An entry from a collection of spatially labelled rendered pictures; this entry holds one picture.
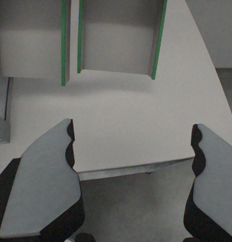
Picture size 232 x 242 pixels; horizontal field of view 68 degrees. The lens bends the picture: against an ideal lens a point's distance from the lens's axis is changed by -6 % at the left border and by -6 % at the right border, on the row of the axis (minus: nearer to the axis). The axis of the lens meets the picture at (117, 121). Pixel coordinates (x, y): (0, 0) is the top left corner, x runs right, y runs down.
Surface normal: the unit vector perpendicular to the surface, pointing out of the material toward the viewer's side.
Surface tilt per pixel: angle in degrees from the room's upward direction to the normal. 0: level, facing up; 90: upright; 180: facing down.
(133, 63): 45
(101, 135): 0
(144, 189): 0
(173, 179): 0
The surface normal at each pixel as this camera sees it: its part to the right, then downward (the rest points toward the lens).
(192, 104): 0.10, -0.34
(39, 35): 0.04, 0.42
